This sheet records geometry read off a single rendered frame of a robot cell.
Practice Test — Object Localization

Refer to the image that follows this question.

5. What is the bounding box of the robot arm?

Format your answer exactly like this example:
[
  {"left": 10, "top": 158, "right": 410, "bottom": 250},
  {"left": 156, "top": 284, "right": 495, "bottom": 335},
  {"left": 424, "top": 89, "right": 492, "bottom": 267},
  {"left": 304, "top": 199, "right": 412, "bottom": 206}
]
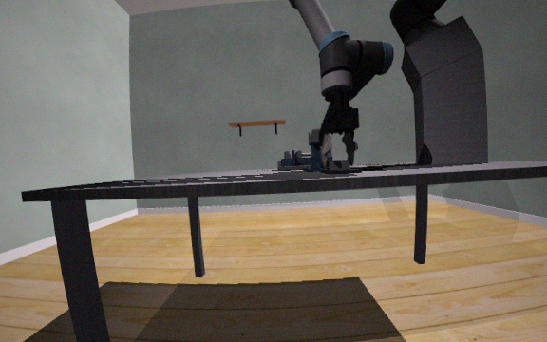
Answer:
[{"left": 289, "top": 0, "right": 446, "bottom": 100}]

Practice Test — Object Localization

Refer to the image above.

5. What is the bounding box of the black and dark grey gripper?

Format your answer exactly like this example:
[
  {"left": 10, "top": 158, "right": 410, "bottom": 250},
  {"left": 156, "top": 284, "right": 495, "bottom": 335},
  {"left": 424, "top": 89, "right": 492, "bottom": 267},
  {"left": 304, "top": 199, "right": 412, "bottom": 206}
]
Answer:
[{"left": 319, "top": 87, "right": 359, "bottom": 167}]

